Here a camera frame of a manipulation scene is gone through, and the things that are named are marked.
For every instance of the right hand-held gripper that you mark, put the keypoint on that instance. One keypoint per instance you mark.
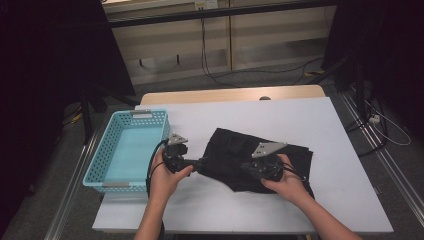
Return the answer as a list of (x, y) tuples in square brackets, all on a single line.
[(266, 148)]

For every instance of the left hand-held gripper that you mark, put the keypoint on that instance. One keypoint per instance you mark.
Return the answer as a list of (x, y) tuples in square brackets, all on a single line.
[(175, 155)]

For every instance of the black pants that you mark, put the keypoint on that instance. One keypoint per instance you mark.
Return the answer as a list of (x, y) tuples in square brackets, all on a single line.
[(226, 153)]

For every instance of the turquoise plastic basket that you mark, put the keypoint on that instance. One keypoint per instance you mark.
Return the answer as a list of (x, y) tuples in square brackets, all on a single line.
[(100, 156)]

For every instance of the person's left hand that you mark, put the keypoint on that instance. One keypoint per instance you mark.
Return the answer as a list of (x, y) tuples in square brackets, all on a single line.
[(163, 185)]

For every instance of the person's right hand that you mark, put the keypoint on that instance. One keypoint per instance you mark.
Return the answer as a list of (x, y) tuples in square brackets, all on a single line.
[(288, 188)]

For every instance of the white table cover board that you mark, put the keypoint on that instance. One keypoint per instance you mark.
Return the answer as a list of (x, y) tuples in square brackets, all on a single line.
[(233, 113)]

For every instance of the round table grommet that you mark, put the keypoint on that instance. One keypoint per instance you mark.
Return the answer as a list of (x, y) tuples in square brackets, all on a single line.
[(265, 98)]

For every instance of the light wooden table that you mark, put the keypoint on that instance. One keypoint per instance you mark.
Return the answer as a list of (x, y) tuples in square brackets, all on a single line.
[(216, 94)]

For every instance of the yellow floor tape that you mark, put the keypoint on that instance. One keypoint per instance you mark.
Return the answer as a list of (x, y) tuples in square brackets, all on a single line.
[(76, 118), (316, 72)]

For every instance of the black tripod stand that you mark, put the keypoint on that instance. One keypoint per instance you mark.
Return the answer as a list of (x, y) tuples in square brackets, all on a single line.
[(87, 123), (359, 86)]

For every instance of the white power plug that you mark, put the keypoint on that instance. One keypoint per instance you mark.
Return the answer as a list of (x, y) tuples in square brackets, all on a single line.
[(375, 119)]

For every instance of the beige cabinet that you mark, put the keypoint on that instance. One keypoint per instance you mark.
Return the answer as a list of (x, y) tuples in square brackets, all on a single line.
[(266, 33)]

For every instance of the black horizontal bar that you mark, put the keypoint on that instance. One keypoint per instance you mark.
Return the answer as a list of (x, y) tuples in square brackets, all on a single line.
[(213, 13)]

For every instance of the narrow black curtain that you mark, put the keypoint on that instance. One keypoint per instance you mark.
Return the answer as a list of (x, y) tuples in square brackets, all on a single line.
[(393, 50)]

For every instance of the wide black curtain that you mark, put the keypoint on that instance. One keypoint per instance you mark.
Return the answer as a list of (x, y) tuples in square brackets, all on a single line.
[(40, 66)]

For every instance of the aluminium floor rail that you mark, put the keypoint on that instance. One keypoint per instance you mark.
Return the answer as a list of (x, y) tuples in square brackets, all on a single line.
[(390, 163), (71, 190)]

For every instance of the white wall socket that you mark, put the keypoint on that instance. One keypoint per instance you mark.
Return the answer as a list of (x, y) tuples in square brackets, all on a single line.
[(206, 4)]

